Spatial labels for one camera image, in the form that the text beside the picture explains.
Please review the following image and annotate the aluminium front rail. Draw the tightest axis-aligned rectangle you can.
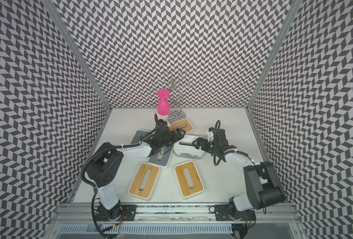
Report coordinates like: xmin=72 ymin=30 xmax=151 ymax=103
xmin=44 ymin=203 xmax=307 ymax=239

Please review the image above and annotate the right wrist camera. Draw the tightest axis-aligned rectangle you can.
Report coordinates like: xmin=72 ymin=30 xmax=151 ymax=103
xmin=207 ymin=127 xmax=217 ymax=142

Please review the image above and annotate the bamboo lid box back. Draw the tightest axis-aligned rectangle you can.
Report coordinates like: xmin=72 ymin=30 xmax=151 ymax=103
xmin=170 ymin=118 xmax=194 ymax=133

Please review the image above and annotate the pink plastic goblet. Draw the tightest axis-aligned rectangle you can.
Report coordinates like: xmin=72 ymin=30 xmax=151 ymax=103
xmin=157 ymin=89 xmax=171 ymax=116

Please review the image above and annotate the grey lid box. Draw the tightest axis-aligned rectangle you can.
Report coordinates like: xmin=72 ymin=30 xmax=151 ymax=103
xmin=131 ymin=129 xmax=150 ymax=146
xmin=148 ymin=145 xmax=173 ymax=167

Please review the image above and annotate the grey lid box left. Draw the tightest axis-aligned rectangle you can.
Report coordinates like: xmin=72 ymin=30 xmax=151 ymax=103
xmin=131 ymin=129 xmax=150 ymax=146

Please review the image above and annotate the grey lid box centre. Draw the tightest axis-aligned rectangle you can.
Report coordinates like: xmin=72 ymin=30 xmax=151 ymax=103
xmin=148 ymin=145 xmax=173 ymax=167

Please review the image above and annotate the bamboo lid box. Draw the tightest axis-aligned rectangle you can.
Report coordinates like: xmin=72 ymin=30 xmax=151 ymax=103
xmin=170 ymin=118 xmax=194 ymax=133
xmin=128 ymin=163 xmax=160 ymax=200
xmin=174 ymin=161 xmax=204 ymax=198

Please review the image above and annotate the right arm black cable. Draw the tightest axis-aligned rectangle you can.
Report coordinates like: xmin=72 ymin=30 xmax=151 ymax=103
xmin=213 ymin=149 xmax=249 ymax=167

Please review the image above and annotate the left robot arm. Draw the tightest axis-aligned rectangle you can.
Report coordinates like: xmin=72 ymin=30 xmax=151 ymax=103
xmin=81 ymin=119 xmax=186 ymax=221

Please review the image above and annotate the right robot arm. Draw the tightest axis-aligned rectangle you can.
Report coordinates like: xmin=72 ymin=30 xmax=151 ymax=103
xmin=192 ymin=127 xmax=286 ymax=220

